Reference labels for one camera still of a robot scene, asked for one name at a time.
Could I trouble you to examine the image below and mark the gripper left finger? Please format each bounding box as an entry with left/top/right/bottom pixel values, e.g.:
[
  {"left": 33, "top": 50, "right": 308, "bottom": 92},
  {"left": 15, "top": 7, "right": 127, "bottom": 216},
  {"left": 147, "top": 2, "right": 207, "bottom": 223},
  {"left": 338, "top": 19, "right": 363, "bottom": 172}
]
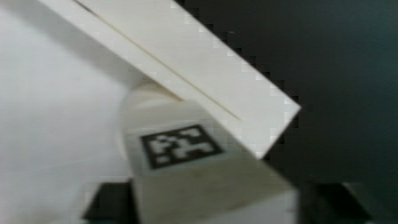
[{"left": 83, "top": 183, "right": 136, "bottom": 224}]

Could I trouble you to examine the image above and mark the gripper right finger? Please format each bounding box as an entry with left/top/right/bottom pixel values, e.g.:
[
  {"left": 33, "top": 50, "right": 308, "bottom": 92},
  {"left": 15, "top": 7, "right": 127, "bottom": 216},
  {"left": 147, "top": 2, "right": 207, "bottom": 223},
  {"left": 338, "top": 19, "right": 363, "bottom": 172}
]
[{"left": 298, "top": 183, "right": 374, "bottom": 224}]

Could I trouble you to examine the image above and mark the white square tabletop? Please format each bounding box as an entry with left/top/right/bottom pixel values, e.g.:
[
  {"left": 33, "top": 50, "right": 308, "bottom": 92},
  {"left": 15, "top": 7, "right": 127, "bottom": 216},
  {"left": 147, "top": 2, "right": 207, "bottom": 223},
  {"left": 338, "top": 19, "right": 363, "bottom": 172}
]
[{"left": 0, "top": 0, "right": 145, "bottom": 224}]

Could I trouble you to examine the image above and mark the white U-shaped fence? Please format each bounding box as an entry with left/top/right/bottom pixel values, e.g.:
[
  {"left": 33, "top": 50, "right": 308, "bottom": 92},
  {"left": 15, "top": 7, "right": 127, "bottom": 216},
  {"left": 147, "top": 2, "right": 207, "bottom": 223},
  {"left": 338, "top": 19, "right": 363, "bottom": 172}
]
[{"left": 74, "top": 0, "right": 305, "bottom": 160}]

